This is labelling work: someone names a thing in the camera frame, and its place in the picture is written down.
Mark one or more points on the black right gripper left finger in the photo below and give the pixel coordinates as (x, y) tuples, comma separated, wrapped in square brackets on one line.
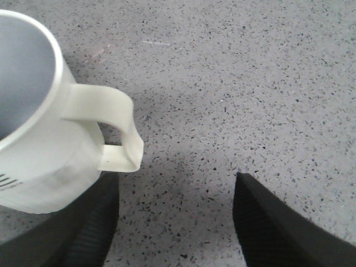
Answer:
[(79, 235)]

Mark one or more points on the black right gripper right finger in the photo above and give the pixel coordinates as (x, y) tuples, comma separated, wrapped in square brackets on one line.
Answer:
[(272, 234)]

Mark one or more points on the cream HOME mug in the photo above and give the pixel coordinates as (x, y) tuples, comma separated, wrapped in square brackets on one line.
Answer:
[(57, 135)]

